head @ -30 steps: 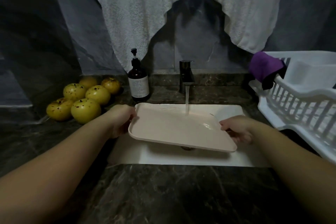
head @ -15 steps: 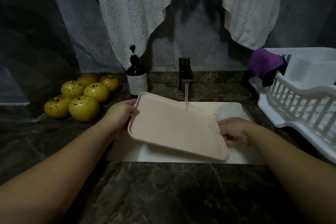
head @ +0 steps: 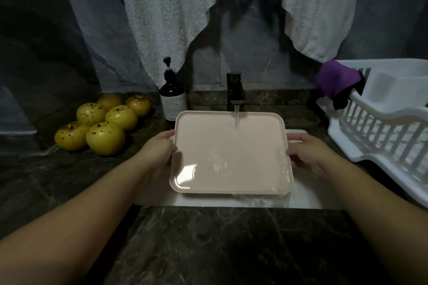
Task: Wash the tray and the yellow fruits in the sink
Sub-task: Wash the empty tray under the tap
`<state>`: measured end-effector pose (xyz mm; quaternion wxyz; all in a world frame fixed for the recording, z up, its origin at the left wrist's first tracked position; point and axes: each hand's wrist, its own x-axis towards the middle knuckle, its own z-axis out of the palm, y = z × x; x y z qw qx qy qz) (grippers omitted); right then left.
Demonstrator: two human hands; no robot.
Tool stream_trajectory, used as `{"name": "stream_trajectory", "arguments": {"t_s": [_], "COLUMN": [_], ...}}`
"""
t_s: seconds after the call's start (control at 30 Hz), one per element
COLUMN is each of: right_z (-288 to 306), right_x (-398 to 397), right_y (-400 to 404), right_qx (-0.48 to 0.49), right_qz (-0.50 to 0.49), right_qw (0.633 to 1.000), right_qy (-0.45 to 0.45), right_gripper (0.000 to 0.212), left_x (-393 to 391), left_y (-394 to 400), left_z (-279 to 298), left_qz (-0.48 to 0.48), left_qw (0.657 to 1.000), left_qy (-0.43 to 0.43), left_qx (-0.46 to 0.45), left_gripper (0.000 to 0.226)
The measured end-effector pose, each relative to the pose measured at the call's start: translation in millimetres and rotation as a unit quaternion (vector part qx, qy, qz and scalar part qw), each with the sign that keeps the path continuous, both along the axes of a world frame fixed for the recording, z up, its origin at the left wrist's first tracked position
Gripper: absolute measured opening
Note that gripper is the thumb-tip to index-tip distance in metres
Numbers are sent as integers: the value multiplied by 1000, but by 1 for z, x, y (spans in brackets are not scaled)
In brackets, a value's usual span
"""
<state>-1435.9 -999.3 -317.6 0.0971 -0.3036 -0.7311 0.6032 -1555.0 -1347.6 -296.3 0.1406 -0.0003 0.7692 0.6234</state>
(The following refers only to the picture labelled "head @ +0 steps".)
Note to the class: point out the person's left hand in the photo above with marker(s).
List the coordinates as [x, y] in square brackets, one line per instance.
[157, 151]

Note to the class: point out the person's right hand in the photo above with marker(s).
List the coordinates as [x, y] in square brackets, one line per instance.
[311, 152]

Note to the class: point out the group of yellow apples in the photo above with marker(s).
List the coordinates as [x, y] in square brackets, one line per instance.
[105, 138]

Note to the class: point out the beige plastic tray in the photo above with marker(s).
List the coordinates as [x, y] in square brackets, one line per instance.
[231, 154]

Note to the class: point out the purple cloth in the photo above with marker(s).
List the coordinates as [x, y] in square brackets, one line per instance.
[338, 78]

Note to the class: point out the black faucet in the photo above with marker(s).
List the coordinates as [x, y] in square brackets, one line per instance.
[235, 89]

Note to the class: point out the person's left forearm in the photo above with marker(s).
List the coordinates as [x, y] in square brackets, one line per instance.
[67, 234]

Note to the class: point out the person's right forearm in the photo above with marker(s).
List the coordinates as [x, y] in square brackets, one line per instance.
[381, 214]

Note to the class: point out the white sink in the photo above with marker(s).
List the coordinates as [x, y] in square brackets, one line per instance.
[307, 191]

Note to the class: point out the dark soap pump bottle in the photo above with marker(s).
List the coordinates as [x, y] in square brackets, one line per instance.
[172, 98]

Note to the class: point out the white plastic basket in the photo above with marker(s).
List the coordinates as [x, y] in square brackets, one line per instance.
[394, 128]

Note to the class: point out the white hanging towel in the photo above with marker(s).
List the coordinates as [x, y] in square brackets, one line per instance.
[160, 14]

